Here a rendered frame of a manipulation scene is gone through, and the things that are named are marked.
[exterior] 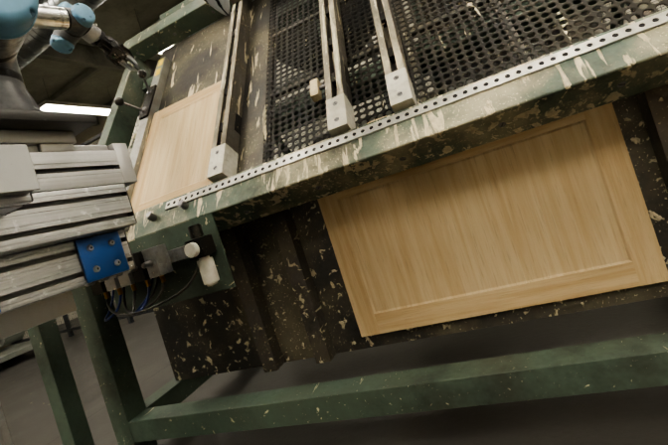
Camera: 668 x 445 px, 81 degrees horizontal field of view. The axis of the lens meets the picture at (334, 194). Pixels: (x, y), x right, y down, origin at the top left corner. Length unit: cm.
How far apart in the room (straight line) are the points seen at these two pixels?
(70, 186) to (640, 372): 128
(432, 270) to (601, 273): 46
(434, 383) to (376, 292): 34
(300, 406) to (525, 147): 103
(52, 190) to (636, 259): 139
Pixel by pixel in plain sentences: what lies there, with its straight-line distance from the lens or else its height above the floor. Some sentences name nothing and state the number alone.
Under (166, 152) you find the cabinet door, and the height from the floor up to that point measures 112.
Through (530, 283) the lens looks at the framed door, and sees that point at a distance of 132.
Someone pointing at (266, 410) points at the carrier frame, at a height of 16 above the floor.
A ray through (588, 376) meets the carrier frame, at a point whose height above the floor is 14.
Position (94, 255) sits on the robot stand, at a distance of 91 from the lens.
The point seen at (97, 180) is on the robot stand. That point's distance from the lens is 91.
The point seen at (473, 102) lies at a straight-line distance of 104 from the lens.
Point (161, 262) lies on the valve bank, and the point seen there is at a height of 71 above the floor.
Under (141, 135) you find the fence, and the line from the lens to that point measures 188.
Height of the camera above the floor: 73
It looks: 1 degrees up
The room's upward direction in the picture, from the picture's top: 18 degrees counter-clockwise
